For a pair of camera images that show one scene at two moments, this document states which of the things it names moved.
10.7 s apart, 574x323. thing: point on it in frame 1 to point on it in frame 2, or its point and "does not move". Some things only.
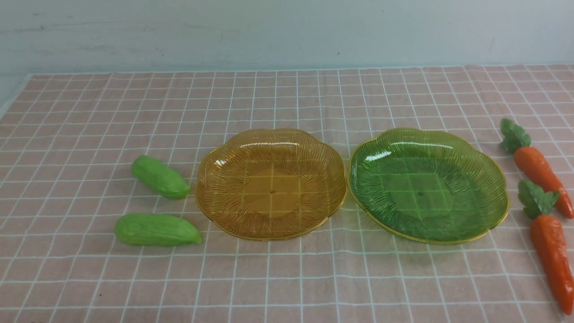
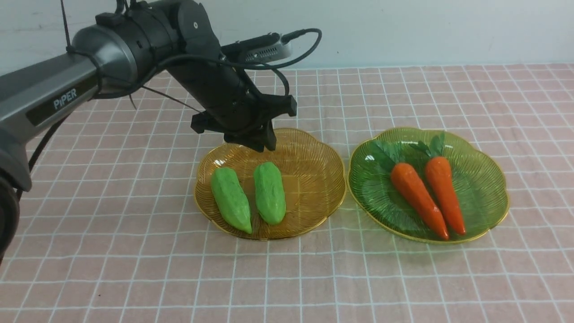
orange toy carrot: [551, 241] to [405, 176]
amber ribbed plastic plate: [271, 184] does not move
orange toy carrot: [536, 165] to [441, 180]
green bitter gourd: [156, 229] to [231, 197]
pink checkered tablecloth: [68, 141] does not move
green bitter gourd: [160, 177] to [270, 192]
